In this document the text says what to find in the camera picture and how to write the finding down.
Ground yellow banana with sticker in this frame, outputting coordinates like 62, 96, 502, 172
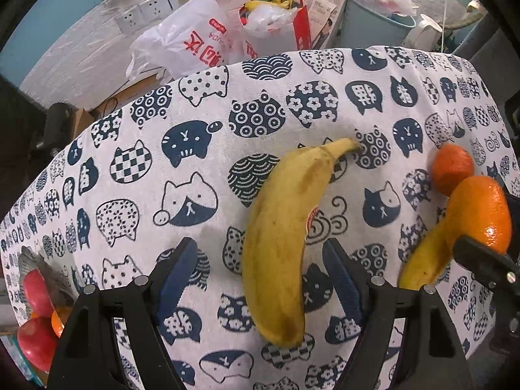
241, 137, 359, 348

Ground white wall socket strip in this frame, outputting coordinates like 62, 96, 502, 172
115, 0, 189, 36

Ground cardboard box on floor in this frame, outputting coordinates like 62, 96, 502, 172
71, 77, 160, 140

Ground white kettle on floor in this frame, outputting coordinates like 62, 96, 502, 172
403, 14, 442, 51

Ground white plastic shopping bag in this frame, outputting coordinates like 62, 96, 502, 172
125, 0, 246, 80

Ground orange tangerine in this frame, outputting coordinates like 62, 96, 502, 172
51, 306, 72, 338

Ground light blue trash bin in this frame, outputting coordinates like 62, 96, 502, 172
338, 0, 416, 48

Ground grey leaf-shaped fruit bowl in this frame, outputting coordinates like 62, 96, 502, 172
18, 246, 75, 318

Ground small orange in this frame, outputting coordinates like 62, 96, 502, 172
430, 143, 475, 196

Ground red apple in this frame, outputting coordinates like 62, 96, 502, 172
17, 317, 58, 373
22, 268, 54, 318

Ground red white paper bag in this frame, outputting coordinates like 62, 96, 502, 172
238, 0, 311, 58

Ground black cylindrical speaker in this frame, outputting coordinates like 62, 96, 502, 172
35, 102, 76, 157

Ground cat pattern tablecloth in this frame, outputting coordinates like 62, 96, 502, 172
1, 46, 519, 389

